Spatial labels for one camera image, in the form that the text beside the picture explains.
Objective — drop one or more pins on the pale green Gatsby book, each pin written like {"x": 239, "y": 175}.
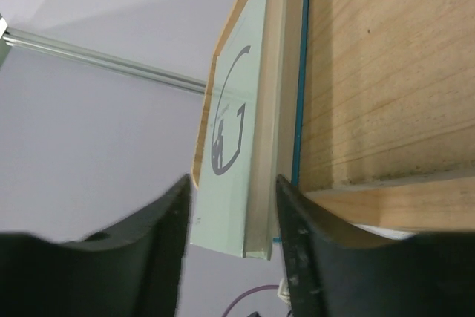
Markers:
{"x": 219, "y": 220}

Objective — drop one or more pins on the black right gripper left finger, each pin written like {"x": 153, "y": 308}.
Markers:
{"x": 131, "y": 268}

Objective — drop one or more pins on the left aluminium frame post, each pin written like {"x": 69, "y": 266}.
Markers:
{"x": 23, "y": 39}

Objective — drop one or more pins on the wooden two-tier shelf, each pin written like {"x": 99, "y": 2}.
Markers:
{"x": 388, "y": 131}

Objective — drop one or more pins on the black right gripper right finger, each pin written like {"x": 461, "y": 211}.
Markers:
{"x": 334, "y": 268}

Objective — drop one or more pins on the blue 20000 Leagues book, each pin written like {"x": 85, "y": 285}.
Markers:
{"x": 291, "y": 83}

